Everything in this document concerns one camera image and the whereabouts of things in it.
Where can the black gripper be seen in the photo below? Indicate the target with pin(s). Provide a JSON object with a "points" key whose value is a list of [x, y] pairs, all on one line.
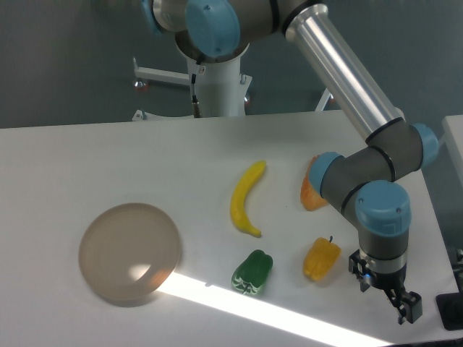
{"points": [[408, 304]]}

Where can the silver and grey robot arm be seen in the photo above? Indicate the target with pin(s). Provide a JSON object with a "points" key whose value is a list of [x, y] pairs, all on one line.
{"points": [[362, 187]]}

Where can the translucent brown round plate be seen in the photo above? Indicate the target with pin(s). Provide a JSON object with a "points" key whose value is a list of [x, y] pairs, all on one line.
{"points": [[127, 252]]}

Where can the black device at right edge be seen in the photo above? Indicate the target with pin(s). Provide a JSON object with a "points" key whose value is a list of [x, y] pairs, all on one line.
{"points": [[450, 310]]}

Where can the yellow toy bell pepper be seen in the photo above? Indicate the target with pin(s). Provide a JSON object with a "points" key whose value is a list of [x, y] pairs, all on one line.
{"points": [[320, 258]]}

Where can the yellow toy banana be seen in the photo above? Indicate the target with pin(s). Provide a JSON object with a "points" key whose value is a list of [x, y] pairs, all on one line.
{"points": [[244, 186]]}

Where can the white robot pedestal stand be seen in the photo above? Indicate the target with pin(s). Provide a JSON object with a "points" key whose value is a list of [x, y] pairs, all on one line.
{"points": [[217, 86]]}

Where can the orange toy bell pepper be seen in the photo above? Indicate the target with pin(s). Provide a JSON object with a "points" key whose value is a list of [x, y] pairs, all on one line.
{"points": [[310, 199]]}

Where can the green toy bell pepper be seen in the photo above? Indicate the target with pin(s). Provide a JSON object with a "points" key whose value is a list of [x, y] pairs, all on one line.
{"points": [[251, 275]]}

